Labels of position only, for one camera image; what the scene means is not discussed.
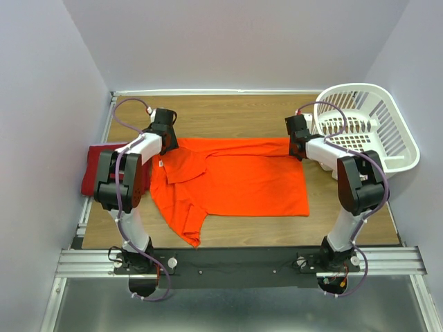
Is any aluminium frame rail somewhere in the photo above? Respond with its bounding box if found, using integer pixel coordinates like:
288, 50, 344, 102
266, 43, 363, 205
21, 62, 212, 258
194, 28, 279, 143
55, 247, 427, 278

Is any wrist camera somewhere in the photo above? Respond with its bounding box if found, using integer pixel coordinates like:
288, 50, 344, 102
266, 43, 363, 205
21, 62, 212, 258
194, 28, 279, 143
295, 109, 313, 128
147, 107, 156, 122

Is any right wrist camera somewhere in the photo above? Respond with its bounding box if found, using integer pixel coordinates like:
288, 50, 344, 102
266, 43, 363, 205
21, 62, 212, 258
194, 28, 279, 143
295, 109, 313, 128

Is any white plastic laundry basket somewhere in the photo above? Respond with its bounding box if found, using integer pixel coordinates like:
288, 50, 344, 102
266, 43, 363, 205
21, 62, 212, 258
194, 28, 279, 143
313, 83, 420, 178

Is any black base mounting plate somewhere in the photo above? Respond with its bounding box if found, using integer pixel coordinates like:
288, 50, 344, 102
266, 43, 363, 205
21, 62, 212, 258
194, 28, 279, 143
108, 246, 360, 295

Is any folded dark red t-shirt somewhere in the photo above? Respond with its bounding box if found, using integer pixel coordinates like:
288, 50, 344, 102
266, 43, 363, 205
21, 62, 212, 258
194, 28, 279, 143
80, 142, 152, 197

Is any purple cable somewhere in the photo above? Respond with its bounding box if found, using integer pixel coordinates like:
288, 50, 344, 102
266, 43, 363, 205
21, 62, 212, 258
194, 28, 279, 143
296, 100, 392, 299
113, 98, 174, 303

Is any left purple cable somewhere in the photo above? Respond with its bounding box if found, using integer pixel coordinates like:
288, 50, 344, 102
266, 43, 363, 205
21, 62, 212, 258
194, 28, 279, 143
113, 98, 174, 303

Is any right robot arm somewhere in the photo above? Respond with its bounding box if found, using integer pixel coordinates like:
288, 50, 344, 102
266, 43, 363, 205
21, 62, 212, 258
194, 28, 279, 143
284, 115, 388, 272

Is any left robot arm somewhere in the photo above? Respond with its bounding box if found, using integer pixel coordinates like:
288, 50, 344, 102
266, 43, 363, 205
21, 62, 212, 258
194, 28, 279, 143
93, 108, 179, 273

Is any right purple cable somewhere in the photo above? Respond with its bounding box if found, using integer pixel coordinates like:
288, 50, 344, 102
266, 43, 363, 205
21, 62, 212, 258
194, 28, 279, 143
296, 100, 392, 299

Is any orange t-shirt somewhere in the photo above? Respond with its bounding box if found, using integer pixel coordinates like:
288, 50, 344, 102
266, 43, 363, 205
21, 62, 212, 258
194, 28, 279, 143
150, 138, 309, 248

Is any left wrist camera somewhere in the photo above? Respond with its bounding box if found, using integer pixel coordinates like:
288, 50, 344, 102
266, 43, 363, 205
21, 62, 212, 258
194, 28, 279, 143
147, 107, 156, 122

